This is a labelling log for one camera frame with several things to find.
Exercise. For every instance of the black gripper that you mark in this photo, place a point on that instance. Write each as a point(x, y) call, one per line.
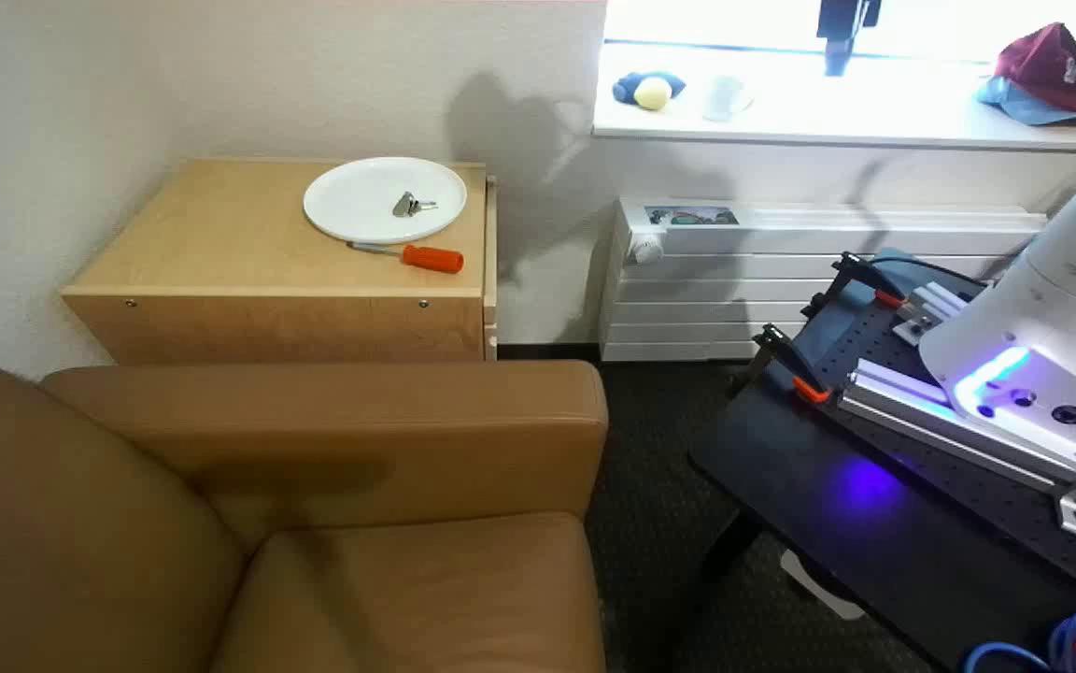
point(842, 26)

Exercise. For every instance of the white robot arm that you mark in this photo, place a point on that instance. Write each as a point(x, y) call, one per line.
point(997, 367)

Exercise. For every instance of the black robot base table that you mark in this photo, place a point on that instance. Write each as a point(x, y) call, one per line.
point(954, 558)

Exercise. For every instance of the light wooden cabinet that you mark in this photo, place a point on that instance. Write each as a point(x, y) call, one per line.
point(227, 267)

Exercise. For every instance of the yellow ball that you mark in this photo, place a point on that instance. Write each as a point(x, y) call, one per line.
point(653, 94)

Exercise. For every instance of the maroon baseball cap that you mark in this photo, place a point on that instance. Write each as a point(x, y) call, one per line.
point(1044, 64)

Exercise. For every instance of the dark blue cloth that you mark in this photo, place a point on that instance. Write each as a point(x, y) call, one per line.
point(625, 83)

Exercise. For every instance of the orange black clamp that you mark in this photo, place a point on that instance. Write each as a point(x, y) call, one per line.
point(799, 377)

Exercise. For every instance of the small metal object on plate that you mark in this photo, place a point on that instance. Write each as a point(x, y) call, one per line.
point(410, 206)

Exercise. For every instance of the white round plate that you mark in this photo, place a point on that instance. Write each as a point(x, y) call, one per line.
point(356, 201)

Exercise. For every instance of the white wall radiator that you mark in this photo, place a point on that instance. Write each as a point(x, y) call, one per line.
point(694, 284)

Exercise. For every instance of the orange handled screwdriver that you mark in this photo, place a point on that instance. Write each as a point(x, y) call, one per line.
point(416, 256)

